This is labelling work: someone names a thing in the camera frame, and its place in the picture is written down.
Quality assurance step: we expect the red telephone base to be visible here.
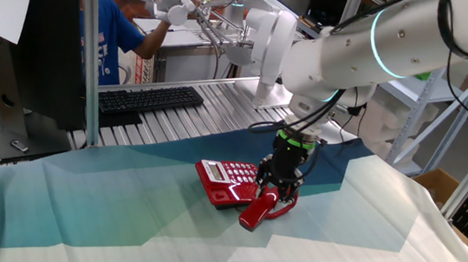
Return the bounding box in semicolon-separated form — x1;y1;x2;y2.
194;153;269;212

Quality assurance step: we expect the black computer monitor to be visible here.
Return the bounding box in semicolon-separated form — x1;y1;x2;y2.
0;0;95;139

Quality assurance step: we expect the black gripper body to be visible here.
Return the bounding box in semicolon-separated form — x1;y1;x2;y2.
265;133;322;187

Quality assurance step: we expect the red phone cord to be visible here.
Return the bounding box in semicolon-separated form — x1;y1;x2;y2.
234;188;303;224

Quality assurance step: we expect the red telephone handset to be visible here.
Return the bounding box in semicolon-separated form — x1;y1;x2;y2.
235;186;284;234

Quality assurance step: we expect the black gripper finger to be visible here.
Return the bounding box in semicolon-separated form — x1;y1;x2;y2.
252;153;278;190
276;175;308;204

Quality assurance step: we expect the white haptic control device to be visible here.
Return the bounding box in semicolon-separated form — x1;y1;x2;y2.
140;0;309;120

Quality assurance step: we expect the green wrist flange ring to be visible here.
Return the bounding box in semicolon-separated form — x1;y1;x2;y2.
276;125;318;154

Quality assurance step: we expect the silver usb stick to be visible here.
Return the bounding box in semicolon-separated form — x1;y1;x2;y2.
10;138;30;155

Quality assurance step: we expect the person in blue shirt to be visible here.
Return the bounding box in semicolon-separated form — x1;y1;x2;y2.
75;0;177;89

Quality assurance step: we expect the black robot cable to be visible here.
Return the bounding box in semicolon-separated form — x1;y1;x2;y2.
233;0;468;191

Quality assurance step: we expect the black computer keyboard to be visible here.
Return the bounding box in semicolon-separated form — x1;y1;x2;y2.
96;81;205;117

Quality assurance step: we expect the white background desk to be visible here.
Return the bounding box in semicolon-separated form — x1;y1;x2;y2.
133;7;238;88

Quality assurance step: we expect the blue green white tablecloth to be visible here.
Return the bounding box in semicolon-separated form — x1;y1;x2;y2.
0;105;468;262

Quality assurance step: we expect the white box red print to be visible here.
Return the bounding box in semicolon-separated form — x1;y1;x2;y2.
116;45;159;87

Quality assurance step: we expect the grey black monitor stand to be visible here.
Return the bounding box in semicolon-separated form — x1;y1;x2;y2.
0;24;73;161

